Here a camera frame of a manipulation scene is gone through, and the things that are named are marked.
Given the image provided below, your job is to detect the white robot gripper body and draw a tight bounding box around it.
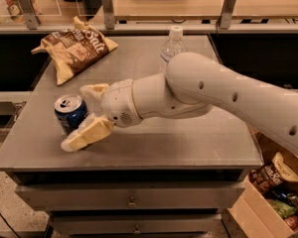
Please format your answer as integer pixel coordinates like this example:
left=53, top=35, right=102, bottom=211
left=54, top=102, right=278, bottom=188
left=100, top=79, right=142, bottom=128

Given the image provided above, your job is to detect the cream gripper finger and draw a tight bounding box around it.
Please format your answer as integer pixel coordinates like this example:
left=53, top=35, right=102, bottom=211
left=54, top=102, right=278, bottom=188
left=79, top=83, right=109, bottom=115
left=61, top=113, right=114, bottom=152

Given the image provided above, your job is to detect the blue pepsi can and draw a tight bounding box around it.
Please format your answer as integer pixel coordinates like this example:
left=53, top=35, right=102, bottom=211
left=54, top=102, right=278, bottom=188
left=54, top=93, right=88, bottom=135

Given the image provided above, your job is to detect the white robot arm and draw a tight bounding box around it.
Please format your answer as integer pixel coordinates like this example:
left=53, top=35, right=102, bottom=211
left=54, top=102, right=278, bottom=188
left=61, top=53, right=298, bottom=156

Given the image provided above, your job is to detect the brown sea salt chip bag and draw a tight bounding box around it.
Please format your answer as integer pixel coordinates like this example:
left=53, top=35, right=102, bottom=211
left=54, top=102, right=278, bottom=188
left=31, top=17, right=118, bottom=85

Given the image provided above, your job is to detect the brown chip bag in box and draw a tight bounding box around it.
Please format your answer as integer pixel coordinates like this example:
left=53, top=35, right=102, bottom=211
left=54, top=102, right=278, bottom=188
left=248, top=152, right=298, bottom=194

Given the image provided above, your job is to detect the green snack bag in box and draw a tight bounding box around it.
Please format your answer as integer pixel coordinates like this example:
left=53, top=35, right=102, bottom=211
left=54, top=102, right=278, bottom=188
left=267, top=199, right=297, bottom=219

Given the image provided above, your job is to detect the dark can in box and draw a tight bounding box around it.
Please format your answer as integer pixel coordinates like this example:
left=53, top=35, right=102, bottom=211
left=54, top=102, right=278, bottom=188
left=272, top=190, right=298, bottom=214

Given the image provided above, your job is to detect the red can in box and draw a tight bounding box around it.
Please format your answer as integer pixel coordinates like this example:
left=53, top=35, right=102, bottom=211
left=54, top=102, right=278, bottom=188
left=284, top=215, right=298, bottom=230

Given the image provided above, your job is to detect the clear plastic water bottle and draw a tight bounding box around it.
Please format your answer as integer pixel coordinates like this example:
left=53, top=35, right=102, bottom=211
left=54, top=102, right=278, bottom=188
left=159, top=26, right=187, bottom=72

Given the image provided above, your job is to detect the grey metal drawer cabinet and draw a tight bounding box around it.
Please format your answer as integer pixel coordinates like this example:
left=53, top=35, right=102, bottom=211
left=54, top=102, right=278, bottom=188
left=0, top=36, right=262, bottom=238

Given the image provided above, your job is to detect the cardboard snack box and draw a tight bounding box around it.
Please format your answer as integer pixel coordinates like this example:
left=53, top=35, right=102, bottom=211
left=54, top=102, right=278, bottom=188
left=228, top=129, right=298, bottom=238

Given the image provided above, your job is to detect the middle metal glass bracket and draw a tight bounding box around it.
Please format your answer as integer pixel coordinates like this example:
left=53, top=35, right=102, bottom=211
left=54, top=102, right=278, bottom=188
left=101, top=0, right=115, bottom=30

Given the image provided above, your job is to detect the metal glass bracket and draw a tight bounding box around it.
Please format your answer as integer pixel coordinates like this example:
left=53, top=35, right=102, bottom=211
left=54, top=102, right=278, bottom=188
left=18, top=0, right=40, bottom=30
left=218, top=0, right=236, bottom=30
left=101, top=0, right=115, bottom=30

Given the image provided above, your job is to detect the left metal glass bracket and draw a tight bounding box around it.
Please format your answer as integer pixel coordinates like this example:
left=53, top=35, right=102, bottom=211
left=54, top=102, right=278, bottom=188
left=18, top=0, right=40, bottom=30

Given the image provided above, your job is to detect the black floor cable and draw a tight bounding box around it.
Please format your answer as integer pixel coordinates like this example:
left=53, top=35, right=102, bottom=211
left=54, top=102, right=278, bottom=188
left=0, top=199, right=22, bottom=238

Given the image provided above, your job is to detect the right metal glass bracket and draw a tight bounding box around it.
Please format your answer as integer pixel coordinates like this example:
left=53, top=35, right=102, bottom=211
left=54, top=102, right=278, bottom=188
left=218, top=0, right=236, bottom=30

